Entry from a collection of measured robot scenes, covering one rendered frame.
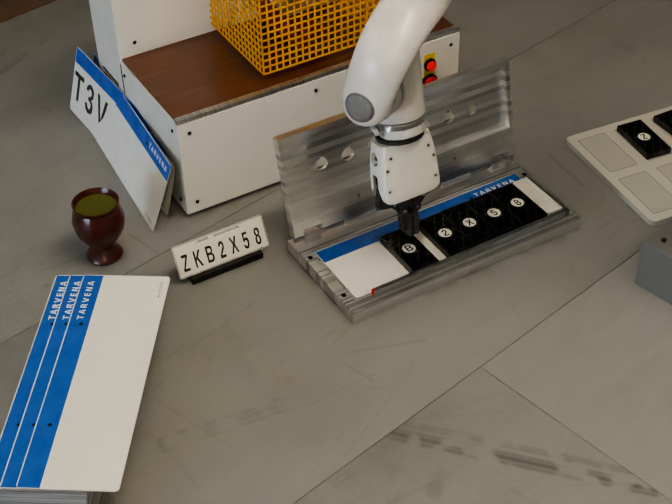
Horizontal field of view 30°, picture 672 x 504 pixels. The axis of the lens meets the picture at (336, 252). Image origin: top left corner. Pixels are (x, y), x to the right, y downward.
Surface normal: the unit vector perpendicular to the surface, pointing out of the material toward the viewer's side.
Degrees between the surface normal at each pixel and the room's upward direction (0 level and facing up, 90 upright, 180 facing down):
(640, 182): 0
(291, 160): 76
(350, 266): 0
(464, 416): 0
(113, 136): 69
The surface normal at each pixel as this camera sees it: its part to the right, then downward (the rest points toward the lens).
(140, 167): -0.84, 0.01
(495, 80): 0.49, 0.36
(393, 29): -0.12, -0.15
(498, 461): -0.02, -0.76
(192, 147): 0.51, 0.55
